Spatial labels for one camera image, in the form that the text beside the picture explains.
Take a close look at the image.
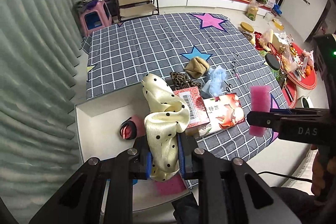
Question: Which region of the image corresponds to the cream polka dot scarf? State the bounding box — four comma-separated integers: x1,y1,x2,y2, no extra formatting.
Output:
141,73,190,182

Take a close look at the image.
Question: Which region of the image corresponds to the leopard print scarf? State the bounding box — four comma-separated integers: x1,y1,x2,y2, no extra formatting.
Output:
170,72,201,90

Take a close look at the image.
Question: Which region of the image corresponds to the small pink sponge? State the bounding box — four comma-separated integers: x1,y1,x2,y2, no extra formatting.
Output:
247,85,270,138

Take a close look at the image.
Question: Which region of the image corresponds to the light blue fluffy cloth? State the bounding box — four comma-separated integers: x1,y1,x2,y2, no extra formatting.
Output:
201,65,227,97

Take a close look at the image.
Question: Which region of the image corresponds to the beige sock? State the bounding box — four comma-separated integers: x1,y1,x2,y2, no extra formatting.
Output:
184,56,210,79

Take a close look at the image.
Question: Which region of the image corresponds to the large pink sponge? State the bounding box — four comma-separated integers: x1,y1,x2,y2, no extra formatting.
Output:
154,173,187,196

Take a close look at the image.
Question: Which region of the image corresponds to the operator right hand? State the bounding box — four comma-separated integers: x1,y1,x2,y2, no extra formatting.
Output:
310,145,325,197

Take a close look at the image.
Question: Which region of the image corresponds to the red patterned tissue box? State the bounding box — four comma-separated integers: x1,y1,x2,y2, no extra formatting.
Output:
174,86,210,135

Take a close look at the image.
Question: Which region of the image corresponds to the red round tray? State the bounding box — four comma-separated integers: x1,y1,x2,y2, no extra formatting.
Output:
282,43,317,90

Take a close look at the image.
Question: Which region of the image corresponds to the white floral tissue pack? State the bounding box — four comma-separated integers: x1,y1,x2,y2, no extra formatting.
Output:
186,93,245,138

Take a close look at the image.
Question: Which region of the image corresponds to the white open storage box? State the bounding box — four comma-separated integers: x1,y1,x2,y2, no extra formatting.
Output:
76,84,190,212

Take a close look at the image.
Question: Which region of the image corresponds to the black round lid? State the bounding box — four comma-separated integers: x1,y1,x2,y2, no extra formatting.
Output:
265,53,280,71

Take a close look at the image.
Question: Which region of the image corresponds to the grey checked star mat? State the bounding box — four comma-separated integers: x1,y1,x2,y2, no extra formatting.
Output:
81,12,289,189

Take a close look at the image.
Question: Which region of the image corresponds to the jar with yellow lid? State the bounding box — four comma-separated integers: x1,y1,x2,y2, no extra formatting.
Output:
239,22,254,41

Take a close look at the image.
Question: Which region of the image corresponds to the pink plastic stool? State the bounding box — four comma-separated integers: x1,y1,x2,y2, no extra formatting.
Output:
80,0,112,37

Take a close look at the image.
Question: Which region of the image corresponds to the green pleated curtain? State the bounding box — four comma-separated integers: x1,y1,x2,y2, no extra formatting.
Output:
1,0,82,223

